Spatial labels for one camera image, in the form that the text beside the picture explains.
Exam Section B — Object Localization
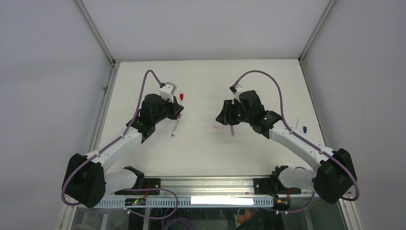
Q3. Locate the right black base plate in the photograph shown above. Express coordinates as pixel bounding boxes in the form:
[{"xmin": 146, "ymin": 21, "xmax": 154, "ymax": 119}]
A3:
[{"xmin": 253, "ymin": 178, "xmax": 302, "ymax": 197}]

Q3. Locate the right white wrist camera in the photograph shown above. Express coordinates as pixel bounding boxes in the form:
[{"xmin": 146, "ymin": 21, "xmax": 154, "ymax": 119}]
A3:
[{"xmin": 229, "ymin": 84, "xmax": 246, "ymax": 101}]

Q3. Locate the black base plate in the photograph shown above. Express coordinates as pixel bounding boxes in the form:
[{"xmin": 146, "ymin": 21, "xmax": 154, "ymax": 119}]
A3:
[
  {"xmin": 114, "ymin": 178, "xmax": 161, "ymax": 196},
  {"xmin": 253, "ymin": 178, "xmax": 302, "ymax": 197}
]

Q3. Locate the orange object under table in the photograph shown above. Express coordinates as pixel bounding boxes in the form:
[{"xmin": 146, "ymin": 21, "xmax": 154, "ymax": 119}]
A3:
[{"xmin": 235, "ymin": 208, "xmax": 256, "ymax": 225}]

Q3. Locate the white slotted cable duct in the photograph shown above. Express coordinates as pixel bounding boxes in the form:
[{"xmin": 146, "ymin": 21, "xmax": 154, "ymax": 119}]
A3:
[{"xmin": 95, "ymin": 195, "xmax": 274, "ymax": 209}]

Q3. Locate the purple cable coil below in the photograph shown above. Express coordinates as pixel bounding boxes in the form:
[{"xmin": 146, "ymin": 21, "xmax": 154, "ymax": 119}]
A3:
[{"xmin": 161, "ymin": 218, "xmax": 196, "ymax": 230}]

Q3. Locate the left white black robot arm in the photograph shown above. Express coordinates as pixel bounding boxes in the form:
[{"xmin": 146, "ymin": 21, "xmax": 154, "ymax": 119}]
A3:
[{"xmin": 61, "ymin": 94, "xmax": 184, "ymax": 208}]

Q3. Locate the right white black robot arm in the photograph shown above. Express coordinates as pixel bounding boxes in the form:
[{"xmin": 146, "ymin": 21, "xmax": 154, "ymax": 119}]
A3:
[{"xmin": 215, "ymin": 90, "xmax": 357, "ymax": 204}]

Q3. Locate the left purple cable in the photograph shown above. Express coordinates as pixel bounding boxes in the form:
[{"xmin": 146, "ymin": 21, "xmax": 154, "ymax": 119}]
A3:
[{"xmin": 61, "ymin": 69, "xmax": 164, "ymax": 207}]

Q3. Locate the purple cable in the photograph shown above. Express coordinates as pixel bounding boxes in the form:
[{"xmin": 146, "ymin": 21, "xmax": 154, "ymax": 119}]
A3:
[
  {"xmin": 61, "ymin": 69, "xmax": 164, "ymax": 207},
  {"xmin": 233, "ymin": 70, "xmax": 361, "ymax": 202}
]

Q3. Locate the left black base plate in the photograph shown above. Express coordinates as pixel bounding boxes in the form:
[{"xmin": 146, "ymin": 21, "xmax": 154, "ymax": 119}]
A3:
[{"xmin": 114, "ymin": 178, "xmax": 161, "ymax": 196}]

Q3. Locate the pink purple pen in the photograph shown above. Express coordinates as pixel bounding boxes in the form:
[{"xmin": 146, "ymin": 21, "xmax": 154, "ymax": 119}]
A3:
[{"xmin": 230, "ymin": 126, "xmax": 235, "ymax": 137}]

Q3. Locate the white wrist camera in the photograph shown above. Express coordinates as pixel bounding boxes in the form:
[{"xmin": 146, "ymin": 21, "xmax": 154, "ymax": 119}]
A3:
[
  {"xmin": 229, "ymin": 84, "xmax": 246, "ymax": 101},
  {"xmin": 159, "ymin": 82, "xmax": 177, "ymax": 103}
]

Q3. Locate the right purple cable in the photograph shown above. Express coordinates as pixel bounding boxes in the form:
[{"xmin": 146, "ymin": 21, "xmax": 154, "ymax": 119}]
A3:
[{"xmin": 233, "ymin": 70, "xmax": 361, "ymax": 202}]

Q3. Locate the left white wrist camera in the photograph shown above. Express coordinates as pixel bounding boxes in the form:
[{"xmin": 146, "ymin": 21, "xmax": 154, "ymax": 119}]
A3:
[{"xmin": 159, "ymin": 82, "xmax": 177, "ymax": 103}]

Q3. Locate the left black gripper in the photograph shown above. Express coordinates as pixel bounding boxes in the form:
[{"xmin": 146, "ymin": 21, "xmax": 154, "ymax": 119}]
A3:
[{"xmin": 152, "ymin": 95, "xmax": 183, "ymax": 124}]

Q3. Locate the aluminium mounting rail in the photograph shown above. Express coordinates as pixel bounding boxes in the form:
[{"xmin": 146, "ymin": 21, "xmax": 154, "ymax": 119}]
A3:
[{"xmin": 67, "ymin": 176, "xmax": 353, "ymax": 199}]

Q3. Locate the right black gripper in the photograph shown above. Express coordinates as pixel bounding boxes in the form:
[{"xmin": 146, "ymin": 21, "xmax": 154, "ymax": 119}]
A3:
[{"xmin": 215, "ymin": 100, "xmax": 252, "ymax": 127}]

